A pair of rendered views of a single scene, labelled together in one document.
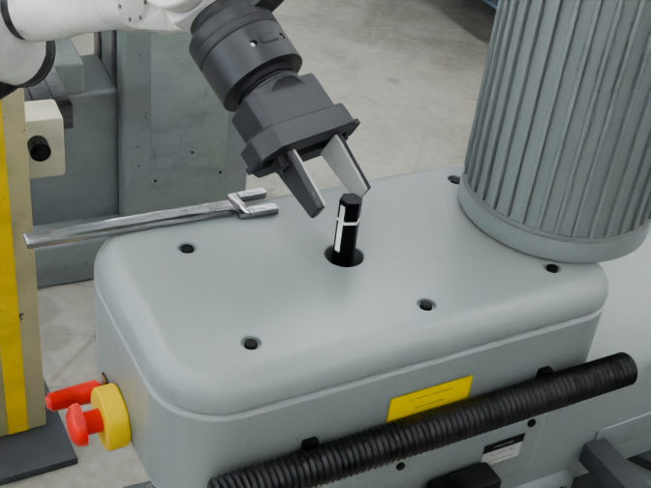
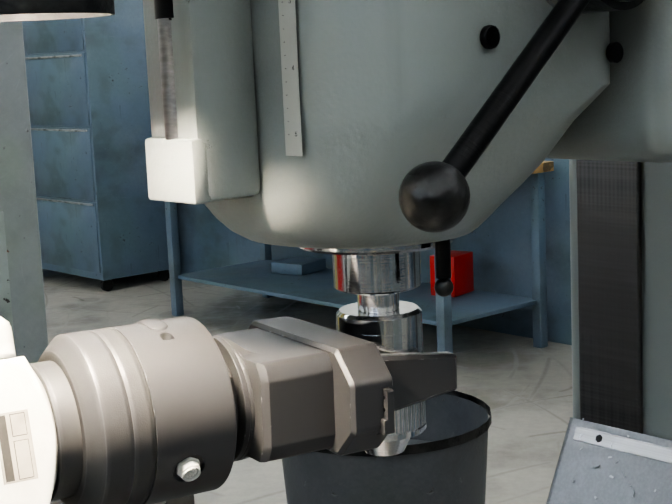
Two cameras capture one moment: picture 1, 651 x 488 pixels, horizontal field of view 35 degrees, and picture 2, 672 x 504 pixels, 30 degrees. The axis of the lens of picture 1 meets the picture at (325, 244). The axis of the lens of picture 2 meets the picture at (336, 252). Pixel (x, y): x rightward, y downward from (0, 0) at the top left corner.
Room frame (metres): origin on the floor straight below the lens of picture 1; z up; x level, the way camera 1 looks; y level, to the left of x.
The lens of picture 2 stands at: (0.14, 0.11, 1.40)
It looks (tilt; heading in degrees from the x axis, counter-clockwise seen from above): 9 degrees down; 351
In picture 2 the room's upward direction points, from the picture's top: 3 degrees counter-clockwise
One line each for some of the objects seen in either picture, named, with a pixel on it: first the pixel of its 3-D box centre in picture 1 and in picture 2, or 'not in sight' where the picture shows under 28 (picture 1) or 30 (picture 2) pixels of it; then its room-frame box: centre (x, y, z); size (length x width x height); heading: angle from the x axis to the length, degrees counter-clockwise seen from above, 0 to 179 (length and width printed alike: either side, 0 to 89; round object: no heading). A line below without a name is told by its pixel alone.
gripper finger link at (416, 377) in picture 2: not in sight; (410, 381); (0.77, -0.03, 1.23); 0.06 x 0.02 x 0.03; 112
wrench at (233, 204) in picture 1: (154, 219); not in sight; (0.81, 0.17, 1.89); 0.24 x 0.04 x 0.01; 120
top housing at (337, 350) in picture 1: (348, 317); not in sight; (0.80, -0.03, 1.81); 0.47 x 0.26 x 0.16; 122
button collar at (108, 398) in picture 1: (110, 416); not in sight; (0.68, 0.18, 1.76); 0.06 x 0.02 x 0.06; 32
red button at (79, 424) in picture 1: (85, 423); not in sight; (0.66, 0.20, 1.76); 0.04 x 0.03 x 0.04; 32
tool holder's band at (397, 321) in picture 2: not in sight; (378, 316); (0.80, -0.02, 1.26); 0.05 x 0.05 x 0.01
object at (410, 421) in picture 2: not in sight; (381, 377); (0.80, -0.02, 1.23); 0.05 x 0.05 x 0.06
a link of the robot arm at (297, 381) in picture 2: not in sight; (230, 401); (0.76, 0.07, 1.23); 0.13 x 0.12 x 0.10; 22
